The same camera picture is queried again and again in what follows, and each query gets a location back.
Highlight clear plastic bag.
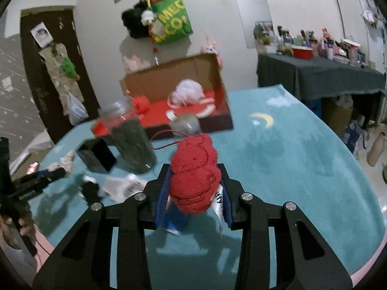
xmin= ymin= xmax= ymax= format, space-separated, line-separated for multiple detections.
xmin=66 ymin=92 xmax=89 ymax=126

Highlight green tote bag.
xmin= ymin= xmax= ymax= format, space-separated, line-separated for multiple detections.
xmin=146 ymin=0 xmax=193 ymax=46

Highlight red knitted plush toy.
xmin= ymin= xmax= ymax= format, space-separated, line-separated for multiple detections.
xmin=150 ymin=130 xmax=226 ymax=238

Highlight person's left hand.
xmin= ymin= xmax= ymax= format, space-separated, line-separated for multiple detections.
xmin=0 ymin=214 xmax=36 ymax=250

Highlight black cable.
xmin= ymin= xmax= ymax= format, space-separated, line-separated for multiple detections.
xmin=34 ymin=236 xmax=53 ymax=256

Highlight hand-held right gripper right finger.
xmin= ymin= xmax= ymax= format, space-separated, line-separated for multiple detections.
xmin=217 ymin=163 xmax=355 ymax=290

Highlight blue printed bag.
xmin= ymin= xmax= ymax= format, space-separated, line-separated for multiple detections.
xmin=342 ymin=121 xmax=364 ymax=153

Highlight pink plush toy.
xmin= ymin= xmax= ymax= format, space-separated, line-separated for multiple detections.
xmin=202 ymin=42 xmax=223 ymax=67

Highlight cardboard box with red lining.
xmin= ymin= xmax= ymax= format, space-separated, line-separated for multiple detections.
xmin=91 ymin=53 xmax=234 ymax=136

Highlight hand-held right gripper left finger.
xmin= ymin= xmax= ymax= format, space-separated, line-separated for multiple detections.
xmin=32 ymin=163 xmax=175 ymax=290

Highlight dark brown door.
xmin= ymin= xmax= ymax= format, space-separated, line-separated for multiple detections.
xmin=20 ymin=6 xmax=100 ymax=144

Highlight black glossy box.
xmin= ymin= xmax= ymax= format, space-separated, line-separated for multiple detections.
xmin=76 ymin=139 xmax=118 ymax=174

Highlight table with dark cloth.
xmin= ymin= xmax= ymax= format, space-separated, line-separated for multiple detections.
xmin=257 ymin=53 xmax=387 ymax=127

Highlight beige hanging organizer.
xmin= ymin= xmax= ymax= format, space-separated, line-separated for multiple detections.
xmin=39 ymin=43 xmax=85 ymax=117

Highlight row of bottles and jars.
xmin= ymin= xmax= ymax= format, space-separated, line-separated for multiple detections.
xmin=254 ymin=21 xmax=375 ymax=67

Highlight white panda plush charm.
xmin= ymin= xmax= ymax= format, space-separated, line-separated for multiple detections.
xmin=141 ymin=10 xmax=156 ymax=26

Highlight beige vase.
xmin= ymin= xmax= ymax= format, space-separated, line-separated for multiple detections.
xmin=367 ymin=132 xmax=387 ymax=167

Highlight door poster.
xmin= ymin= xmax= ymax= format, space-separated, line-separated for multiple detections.
xmin=30 ymin=22 xmax=55 ymax=48

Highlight white cloth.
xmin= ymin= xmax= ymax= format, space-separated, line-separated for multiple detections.
xmin=48 ymin=151 xmax=76 ymax=173

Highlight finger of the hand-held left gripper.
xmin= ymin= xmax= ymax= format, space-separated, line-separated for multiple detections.
xmin=38 ymin=167 xmax=66 ymax=185

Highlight green plush toy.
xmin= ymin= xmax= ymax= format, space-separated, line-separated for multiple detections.
xmin=60 ymin=57 xmax=81 ymax=80

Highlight tall glass jar dark herbs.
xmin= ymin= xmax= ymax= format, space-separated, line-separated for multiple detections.
xmin=98 ymin=98 xmax=158 ymax=175

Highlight white board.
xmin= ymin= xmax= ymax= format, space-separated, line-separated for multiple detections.
xmin=8 ymin=129 xmax=53 ymax=174

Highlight red basin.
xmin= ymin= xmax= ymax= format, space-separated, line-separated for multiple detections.
xmin=292 ymin=46 xmax=313 ymax=60

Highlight black bag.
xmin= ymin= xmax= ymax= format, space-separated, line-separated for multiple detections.
xmin=121 ymin=0 xmax=153 ymax=39

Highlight red yarn ball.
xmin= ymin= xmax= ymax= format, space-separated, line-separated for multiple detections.
xmin=131 ymin=95 xmax=151 ymax=116

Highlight small glass jar yellow capsules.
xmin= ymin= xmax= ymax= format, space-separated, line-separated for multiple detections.
xmin=169 ymin=113 xmax=203 ymax=136

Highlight white bath pouf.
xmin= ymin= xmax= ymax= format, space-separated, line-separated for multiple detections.
xmin=168 ymin=79 xmax=209 ymax=109

